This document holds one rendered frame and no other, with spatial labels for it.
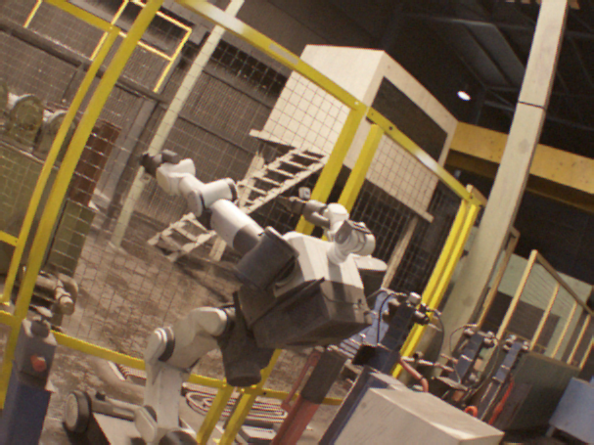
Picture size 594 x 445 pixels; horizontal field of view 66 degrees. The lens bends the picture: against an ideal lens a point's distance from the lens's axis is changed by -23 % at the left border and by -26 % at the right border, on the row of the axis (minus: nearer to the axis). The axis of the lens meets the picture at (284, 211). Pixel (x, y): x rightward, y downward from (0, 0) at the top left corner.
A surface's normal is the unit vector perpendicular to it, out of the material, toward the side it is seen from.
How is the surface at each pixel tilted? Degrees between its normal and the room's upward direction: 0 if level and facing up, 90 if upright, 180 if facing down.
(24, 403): 90
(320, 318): 95
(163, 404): 65
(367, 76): 90
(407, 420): 90
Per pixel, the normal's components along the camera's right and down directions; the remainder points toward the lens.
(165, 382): 0.69, -0.16
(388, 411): -0.70, -0.34
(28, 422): 0.58, 0.25
